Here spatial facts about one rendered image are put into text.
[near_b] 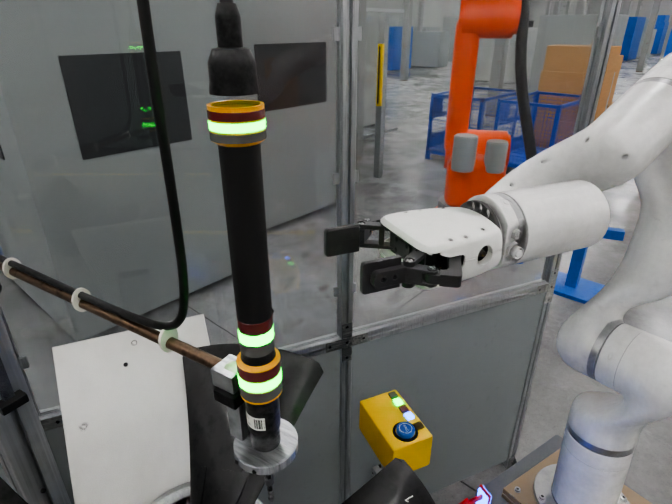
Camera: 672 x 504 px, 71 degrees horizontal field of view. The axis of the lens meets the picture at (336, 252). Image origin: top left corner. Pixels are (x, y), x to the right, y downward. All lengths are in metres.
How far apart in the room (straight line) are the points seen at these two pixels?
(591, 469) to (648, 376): 0.24
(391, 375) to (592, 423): 0.80
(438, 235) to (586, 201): 0.20
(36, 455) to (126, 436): 0.39
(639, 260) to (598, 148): 0.32
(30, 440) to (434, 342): 1.18
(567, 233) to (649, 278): 0.39
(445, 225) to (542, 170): 0.24
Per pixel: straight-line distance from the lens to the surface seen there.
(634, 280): 0.95
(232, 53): 0.36
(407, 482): 0.84
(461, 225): 0.49
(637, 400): 0.97
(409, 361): 1.68
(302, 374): 0.70
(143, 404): 0.94
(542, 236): 0.55
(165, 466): 0.95
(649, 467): 2.83
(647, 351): 0.95
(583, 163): 0.68
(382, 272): 0.42
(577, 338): 0.98
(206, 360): 0.53
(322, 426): 1.67
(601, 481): 1.11
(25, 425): 1.25
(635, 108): 0.71
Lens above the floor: 1.87
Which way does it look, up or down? 26 degrees down
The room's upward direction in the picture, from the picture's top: straight up
